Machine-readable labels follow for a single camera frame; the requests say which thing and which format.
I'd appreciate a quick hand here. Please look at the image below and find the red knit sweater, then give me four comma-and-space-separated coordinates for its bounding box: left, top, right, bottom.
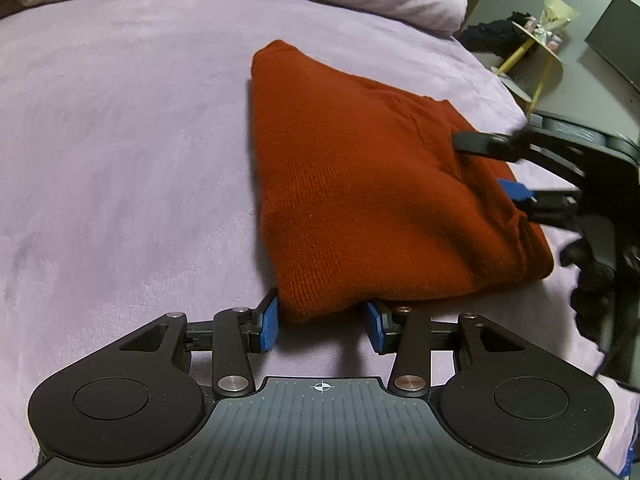
250, 40, 554, 321

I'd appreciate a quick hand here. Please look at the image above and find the black clothing pile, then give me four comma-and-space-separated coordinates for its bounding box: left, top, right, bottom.
457, 12, 530, 58

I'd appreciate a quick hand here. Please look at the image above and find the yellow side table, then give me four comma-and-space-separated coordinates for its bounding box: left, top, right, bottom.
490, 23, 563, 116

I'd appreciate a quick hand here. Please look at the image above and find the wrapped flower bouquet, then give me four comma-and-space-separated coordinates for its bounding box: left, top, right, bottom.
524, 0, 580, 52

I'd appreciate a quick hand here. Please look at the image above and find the dark flat panel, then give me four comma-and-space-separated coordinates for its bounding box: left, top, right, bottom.
585, 0, 640, 91

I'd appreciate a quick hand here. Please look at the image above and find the purple bed sheet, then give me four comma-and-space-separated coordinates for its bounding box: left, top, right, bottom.
0, 0, 640, 480

